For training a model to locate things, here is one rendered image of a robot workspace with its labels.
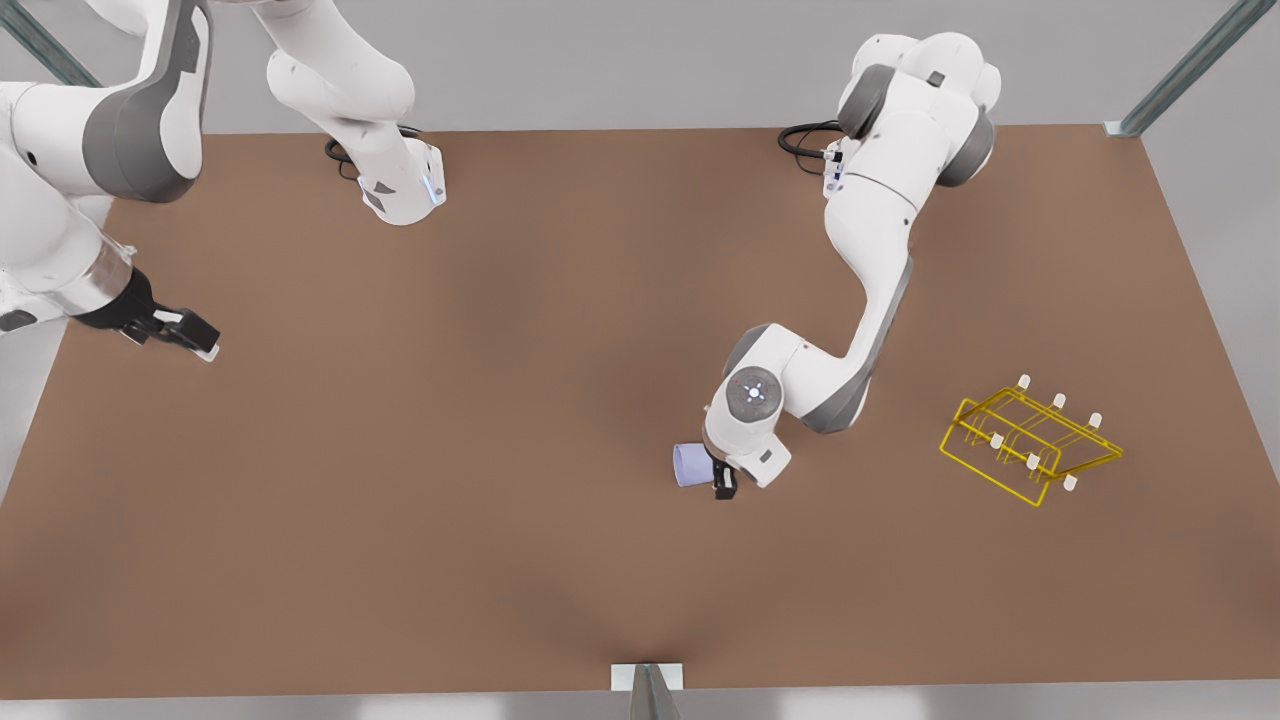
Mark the lilac cup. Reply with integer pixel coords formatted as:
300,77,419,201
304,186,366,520
672,443,714,489

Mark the silver frame post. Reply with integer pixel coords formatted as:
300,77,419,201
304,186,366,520
1104,0,1280,139
611,662,685,720
0,0,102,90

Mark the black cable loop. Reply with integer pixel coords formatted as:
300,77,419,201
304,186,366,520
777,119,847,177
324,124,424,182

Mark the yellow wire cup holder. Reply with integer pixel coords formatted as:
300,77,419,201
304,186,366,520
939,375,1125,509

